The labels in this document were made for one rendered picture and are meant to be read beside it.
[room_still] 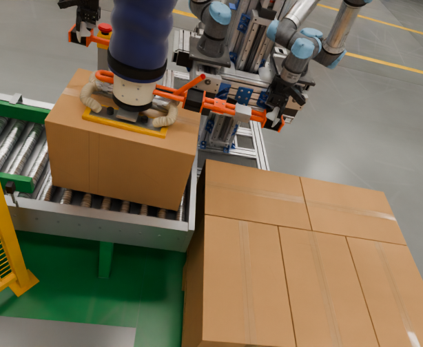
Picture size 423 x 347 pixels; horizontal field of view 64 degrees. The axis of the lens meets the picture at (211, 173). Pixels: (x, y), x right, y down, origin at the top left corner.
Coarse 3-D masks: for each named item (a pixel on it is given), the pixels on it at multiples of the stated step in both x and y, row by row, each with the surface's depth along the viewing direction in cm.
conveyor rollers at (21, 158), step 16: (0, 128) 175; (16, 128) 176; (32, 128) 179; (32, 144) 173; (0, 160) 161; (16, 160) 163; (32, 176) 159; (48, 192) 156; (64, 192) 158; (128, 208) 162; (144, 208) 163; (160, 208) 166
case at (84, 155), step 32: (64, 96) 142; (96, 96) 147; (64, 128) 132; (96, 128) 134; (192, 128) 150; (64, 160) 146; (96, 160) 144; (128, 160) 143; (160, 160) 142; (192, 160) 141; (96, 192) 160; (128, 192) 159; (160, 192) 157
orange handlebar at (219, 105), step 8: (96, 40) 153; (104, 40) 153; (96, 72) 136; (104, 72) 137; (112, 72) 138; (104, 80) 135; (112, 80) 135; (160, 88) 141; (168, 88) 141; (168, 96) 139; (176, 96) 139; (208, 104) 141; (216, 104) 142; (224, 104) 143; (232, 104) 146; (216, 112) 143; (224, 112) 143; (232, 112) 143; (256, 112) 147; (256, 120) 145
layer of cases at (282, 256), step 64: (256, 192) 190; (320, 192) 204; (192, 256) 184; (256, 256) 162; (320, 256) 172; (384, 256) 183; (192, 320) 155; (256, 320) 142; (320, 320) 149; (384, 320) 157
